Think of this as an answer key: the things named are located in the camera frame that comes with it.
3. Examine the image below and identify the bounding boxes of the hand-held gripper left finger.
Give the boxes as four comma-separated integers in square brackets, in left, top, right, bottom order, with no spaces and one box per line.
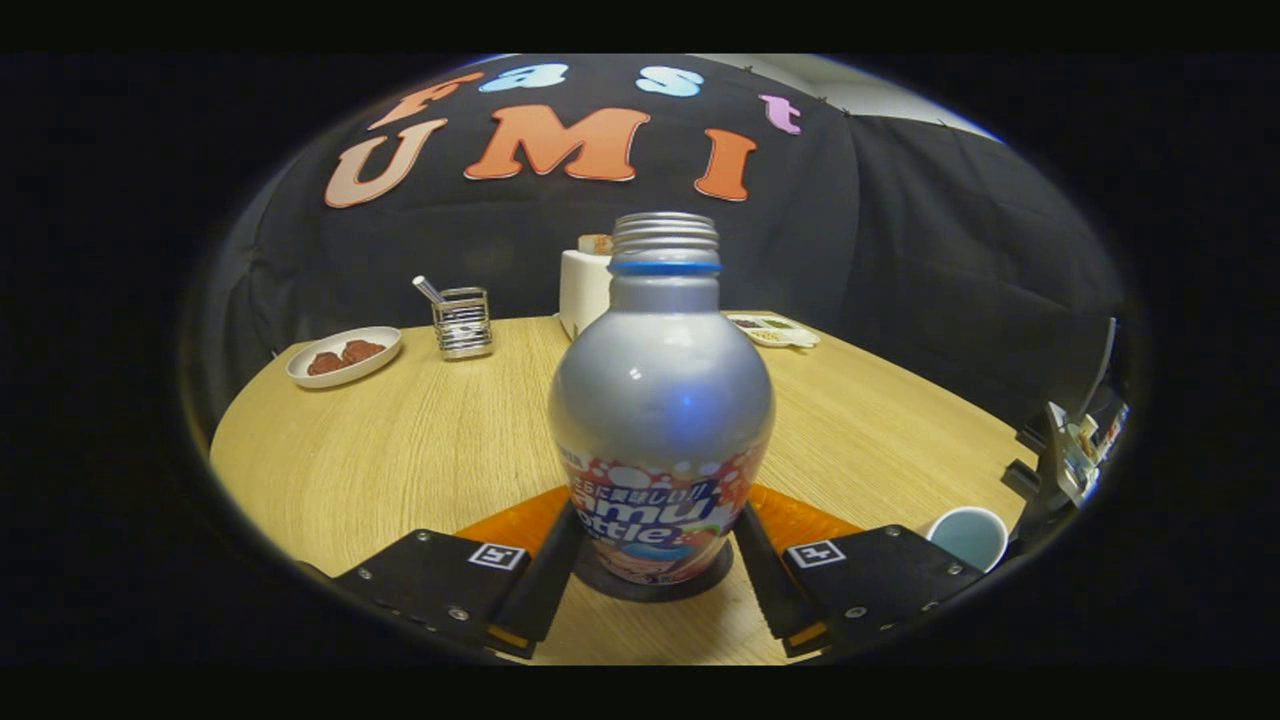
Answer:
[330,487,586,661]

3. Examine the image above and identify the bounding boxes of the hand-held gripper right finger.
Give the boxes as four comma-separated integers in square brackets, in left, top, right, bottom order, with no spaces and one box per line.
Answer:
[733,485,991,659]

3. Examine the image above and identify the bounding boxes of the dark round coaster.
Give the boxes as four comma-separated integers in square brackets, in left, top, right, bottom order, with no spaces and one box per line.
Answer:
[572,535,736,603]

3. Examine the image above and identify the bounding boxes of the silver bottle with colourful label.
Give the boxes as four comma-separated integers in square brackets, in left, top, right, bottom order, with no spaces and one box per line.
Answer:
[547,212,776,586]

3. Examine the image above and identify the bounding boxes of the white cup with handle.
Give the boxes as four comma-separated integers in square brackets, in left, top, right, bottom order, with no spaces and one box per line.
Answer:
[926,506,1010,573]

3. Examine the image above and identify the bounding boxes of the wooden table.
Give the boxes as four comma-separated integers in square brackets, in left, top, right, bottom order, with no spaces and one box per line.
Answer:
[208,312,1036,666]

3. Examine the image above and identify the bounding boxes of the small white tray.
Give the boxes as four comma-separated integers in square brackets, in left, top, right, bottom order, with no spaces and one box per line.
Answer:
[727,313,821,349]

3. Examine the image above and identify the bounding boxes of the white toaster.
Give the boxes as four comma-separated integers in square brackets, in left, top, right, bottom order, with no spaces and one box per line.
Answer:
[558,248,613,342]

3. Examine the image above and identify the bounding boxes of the white plate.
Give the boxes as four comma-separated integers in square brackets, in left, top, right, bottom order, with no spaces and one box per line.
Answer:
[286,326,403,389]

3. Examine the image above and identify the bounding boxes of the black backdrop cloth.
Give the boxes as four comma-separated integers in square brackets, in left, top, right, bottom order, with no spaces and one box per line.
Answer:
[195,55,1126,431]

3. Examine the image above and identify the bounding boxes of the metal wire holder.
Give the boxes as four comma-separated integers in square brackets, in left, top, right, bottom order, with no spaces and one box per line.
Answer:
[432,287,494,361]

